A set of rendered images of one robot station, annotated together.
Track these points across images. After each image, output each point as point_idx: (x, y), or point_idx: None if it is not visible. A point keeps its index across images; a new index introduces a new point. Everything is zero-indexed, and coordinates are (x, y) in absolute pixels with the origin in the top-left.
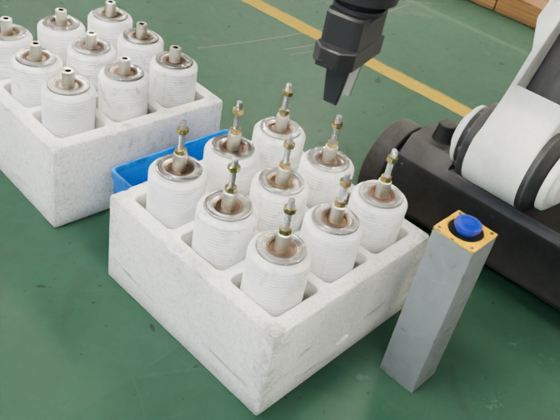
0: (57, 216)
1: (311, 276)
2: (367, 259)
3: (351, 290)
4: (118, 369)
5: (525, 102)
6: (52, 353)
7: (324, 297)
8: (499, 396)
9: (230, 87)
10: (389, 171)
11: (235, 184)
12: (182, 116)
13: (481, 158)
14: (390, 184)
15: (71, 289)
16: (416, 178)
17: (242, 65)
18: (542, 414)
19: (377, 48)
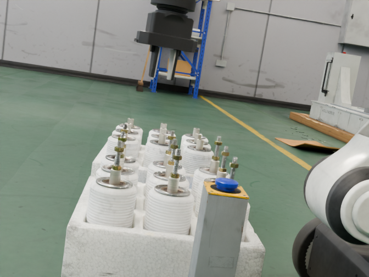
0: None
1: (138, 223)
2: (191, 235)
3: (155, 238)
4: (23, 263)
5: (357, 144)
6: (6, 245)
7: (129, 230)
8: None
9: (283, 220)
10: (231, 175)
11: (123, 154)
12: (186, 178)
13: (312, 184)
14: None
15: (54, 236)
16: (322, 247)
17: (307, 216)
18: None
19: (185, 45)
